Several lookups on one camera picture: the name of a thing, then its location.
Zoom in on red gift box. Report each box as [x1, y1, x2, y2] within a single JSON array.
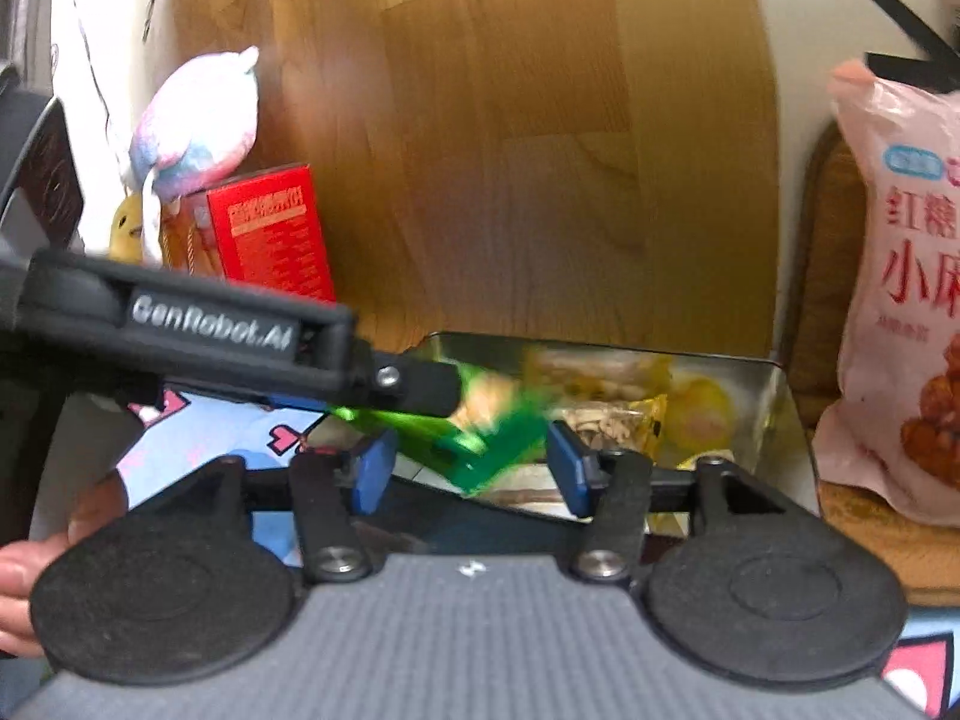
[[160, 163, 337, 305]]

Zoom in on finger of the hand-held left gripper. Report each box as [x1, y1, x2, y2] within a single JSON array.
[[345, 343, 464, 421]]

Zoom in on round yellow pastry packet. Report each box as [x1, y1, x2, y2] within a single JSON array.
[[664, 375, 737, 466]]

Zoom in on black straps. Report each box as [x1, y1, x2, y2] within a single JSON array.
[[865, 0, 960, 95]]

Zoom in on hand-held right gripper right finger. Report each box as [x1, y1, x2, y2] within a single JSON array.
[[546, 420, 809, 584]]

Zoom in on clear yellow-edged snack packet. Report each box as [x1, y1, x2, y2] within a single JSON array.
[[551, 396, 670, 462]]

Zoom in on dark metal tin box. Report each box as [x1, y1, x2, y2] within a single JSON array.
[[307, 330, 822, 541]]

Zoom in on yellow duck plush toy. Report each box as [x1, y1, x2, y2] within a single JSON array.
[[109, 191, 149, 265]]

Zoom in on pink and blue plush toy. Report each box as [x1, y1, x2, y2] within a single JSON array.
[[129, 45, 261, 265]]

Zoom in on yellow nut snack packet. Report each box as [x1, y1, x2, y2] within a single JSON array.
[[525, 345, 672, 402]]

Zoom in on printed cartoon blanket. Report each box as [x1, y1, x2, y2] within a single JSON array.
[[116, 382, 960, 720]]

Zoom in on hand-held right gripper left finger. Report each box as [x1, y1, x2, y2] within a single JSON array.
[[178, 429, 400, 584]]

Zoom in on wooden board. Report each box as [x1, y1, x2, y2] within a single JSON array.
[[172, 0, 782, 359]]

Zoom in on pink snack bag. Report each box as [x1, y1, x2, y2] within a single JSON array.
[[812, 58, 960, 530]]

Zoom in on green snack packet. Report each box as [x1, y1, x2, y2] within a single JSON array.
[[330, 364, 552, 497]]

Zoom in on person's left hand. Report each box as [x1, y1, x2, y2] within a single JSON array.
[[0, 472, 130, 657]]

